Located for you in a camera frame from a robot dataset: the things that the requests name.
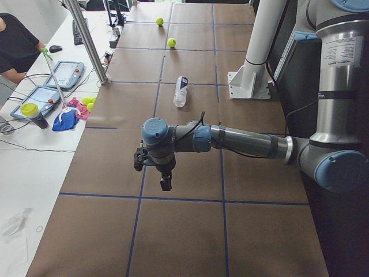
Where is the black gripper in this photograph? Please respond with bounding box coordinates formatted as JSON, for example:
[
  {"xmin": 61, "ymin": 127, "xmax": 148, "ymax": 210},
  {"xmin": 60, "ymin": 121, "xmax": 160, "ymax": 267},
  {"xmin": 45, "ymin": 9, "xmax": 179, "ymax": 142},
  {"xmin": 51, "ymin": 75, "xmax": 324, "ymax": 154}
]
[{"xmin": 156, "ymin": 158, "xmax": 176, "ymax": 191}]

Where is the clear tennis ball can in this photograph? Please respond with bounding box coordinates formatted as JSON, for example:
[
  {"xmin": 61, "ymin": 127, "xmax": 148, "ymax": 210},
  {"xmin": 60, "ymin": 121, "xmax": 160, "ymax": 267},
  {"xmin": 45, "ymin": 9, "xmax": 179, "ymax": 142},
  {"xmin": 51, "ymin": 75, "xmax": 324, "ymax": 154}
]
[{"xmin": 173, "ymin": 76, "xmax": 188, "ymax": 107}]

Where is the yellow tennis ball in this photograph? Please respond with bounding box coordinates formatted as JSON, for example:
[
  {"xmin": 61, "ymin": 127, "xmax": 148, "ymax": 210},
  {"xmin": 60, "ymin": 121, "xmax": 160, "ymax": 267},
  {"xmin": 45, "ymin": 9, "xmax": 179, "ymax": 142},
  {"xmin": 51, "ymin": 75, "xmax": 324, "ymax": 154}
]
[
  {"xmin": 167, "ymin": 38, "xmax": 176, "ymax": 48},
  {"xmin": 156, "ymin": 18, "xmax": 164, "ymax": 26}
]

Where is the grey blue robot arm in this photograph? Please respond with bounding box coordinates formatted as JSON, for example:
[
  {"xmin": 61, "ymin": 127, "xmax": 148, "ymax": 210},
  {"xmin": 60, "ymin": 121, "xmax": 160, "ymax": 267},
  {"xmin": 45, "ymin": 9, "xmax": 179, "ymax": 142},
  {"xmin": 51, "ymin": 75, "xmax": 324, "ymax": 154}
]
[{"xmin": 134, "ymin": 1, "xmax": 368, "ymax": 193}]

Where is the pink cloth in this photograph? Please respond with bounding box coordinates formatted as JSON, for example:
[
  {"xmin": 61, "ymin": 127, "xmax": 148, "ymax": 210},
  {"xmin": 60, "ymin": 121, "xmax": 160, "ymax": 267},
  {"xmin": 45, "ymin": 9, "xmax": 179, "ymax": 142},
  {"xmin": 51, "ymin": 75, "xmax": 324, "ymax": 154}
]
[{"xmin": 67, "ymin": 97, "xmax": 90, "ymax": 121}]

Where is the blue cloth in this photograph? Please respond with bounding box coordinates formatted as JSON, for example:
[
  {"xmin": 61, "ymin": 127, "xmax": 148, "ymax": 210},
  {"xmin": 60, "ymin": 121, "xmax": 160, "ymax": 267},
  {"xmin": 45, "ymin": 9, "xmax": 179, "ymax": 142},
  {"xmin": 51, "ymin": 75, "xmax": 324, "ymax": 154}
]
[{"xmin": 52, "ymin": 111, "xmax": 79, "ymax": 132}]

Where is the far blue teach pendant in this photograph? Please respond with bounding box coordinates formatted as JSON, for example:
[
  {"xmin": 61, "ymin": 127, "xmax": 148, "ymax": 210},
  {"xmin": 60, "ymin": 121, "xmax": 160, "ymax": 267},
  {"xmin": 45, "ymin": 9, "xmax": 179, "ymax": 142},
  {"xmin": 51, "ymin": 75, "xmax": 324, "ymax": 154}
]
[{"xmin": 52, "ymin": 61, "xmax": 84, "ymax": 91}]

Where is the blue teach pendant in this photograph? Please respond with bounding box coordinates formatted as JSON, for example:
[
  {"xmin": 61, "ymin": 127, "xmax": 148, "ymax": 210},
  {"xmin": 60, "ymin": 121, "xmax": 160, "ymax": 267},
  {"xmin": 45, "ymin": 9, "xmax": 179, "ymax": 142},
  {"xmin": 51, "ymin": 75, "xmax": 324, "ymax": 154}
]
[
  {"xmin": 10, "ymin": 85, "xmax": 61, "ymax": 120},
  {"xmin": 52, "ymin": 61, "xmax": 84, "ymax": 91}
]

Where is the near blue teach pendant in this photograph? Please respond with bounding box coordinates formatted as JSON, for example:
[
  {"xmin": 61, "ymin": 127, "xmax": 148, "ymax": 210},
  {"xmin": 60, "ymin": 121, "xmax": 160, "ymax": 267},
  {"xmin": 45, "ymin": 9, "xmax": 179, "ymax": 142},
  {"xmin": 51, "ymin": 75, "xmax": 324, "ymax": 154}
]
[{"xmin": 10, "ymin": 85, "xmax": 61, "ymax": 120}]

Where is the yellow lid drink cup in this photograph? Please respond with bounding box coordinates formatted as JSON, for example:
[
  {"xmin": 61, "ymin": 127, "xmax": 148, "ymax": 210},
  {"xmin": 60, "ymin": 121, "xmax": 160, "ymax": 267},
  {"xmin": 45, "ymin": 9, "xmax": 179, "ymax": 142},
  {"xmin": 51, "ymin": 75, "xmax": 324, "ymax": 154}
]
[{"xmin": 21, "ymin": 103, "xmax": 49, "ymax": 129}]

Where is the crumpled clear plastic wrap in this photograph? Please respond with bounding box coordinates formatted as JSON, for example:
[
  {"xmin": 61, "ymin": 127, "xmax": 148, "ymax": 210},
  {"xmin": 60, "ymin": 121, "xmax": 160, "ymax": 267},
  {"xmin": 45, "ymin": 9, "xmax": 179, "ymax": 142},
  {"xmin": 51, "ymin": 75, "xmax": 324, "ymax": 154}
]
[{"xmin": 1, "ymin": 208, "xmax": 33, "ymax": 237}]

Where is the small silver metal cup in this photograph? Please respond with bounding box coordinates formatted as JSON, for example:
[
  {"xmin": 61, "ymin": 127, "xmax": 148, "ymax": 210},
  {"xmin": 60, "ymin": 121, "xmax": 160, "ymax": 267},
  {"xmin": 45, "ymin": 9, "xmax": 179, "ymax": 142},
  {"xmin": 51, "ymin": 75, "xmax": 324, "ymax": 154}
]
[{"xmin": 112, "ymin": 27, "xmax": 120, "ymax": 37}]

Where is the black keyboard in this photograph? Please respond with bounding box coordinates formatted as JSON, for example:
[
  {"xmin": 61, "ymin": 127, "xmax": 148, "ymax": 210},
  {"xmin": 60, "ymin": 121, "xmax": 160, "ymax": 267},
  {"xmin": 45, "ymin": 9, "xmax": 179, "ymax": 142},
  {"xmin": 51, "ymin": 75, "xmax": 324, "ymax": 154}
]
[{"xmin": 72, "ymin": 21, "xmax": 83, "ymax": 46}]

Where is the black computer mouse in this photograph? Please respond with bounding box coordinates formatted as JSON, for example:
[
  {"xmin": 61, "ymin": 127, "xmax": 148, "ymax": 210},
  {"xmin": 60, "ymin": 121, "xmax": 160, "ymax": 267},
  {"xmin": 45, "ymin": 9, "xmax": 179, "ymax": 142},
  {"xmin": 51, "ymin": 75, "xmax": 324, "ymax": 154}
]
[{"xmin": 48, "ymin": 45, "xmax": 63, "ymax": 53}]

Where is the person in black shirt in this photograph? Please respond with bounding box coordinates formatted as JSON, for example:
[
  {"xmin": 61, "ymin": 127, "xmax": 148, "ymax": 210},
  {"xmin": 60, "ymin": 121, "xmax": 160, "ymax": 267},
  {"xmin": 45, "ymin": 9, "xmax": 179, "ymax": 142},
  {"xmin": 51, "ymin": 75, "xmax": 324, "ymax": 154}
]
[{"xmin": 1, "ymin": 13, "xmax": 45, "ymax": 84}]

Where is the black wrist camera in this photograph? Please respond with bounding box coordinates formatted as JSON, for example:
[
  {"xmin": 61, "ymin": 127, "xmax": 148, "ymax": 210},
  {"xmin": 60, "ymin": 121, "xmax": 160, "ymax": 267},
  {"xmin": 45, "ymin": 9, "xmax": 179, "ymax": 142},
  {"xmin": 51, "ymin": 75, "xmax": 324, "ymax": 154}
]
[{"xmin": 133, "ymin": 140, "xmax": 148, "ymax": 172}]

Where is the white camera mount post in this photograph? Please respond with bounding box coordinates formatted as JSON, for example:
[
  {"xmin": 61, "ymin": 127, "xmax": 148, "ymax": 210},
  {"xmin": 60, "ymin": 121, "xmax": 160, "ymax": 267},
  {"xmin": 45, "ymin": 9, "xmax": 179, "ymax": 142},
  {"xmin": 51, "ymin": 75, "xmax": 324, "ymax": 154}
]
[{"xmin": 228, "ymin": 0, "xmax": 287, "ymax": 100}]

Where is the green handled reacher grabber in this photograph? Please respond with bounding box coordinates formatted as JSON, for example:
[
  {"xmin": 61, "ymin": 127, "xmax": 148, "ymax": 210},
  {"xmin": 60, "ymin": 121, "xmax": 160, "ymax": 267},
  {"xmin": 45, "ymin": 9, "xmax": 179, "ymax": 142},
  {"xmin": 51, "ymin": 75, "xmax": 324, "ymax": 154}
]
[{"xmin": 40, "ymin": 47, "xmax": 71, "ymax": 113}]

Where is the silver aluminium frame post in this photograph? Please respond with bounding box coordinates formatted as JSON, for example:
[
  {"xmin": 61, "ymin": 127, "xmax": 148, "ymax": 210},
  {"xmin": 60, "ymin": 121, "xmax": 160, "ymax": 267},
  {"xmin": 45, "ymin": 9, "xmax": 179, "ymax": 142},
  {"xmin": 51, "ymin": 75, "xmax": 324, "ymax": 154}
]
[{"xmin": 66, "ymin": 0, "xmax": 108, "ymax": 85}]

